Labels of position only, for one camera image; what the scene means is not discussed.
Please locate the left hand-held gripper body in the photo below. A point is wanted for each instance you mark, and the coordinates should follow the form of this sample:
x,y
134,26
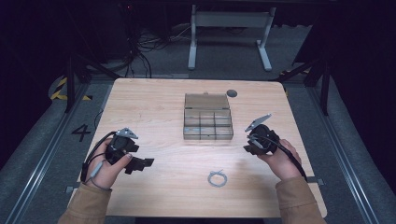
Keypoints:
x,y
120,145

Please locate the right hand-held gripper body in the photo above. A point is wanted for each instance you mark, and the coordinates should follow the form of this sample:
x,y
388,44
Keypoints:
x,y
262,138

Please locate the clear plastic compartment box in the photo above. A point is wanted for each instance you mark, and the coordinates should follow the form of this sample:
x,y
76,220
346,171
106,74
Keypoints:
x,y
207,116

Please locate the person's left hand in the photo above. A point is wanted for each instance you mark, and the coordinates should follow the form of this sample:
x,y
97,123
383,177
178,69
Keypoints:
x,y
106,170

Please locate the person's right hand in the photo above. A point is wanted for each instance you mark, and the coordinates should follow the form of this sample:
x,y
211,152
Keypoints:
x,y
281,161

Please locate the round dark table grommet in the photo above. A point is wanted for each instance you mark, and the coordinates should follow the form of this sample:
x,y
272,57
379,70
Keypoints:
x,y
231,93

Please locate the black metal stand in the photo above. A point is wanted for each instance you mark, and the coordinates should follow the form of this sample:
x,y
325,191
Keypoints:
x,y
77,62
314,74

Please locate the grey metal table frame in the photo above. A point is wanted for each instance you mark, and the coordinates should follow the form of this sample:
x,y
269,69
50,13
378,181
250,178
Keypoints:
x,y
229,34

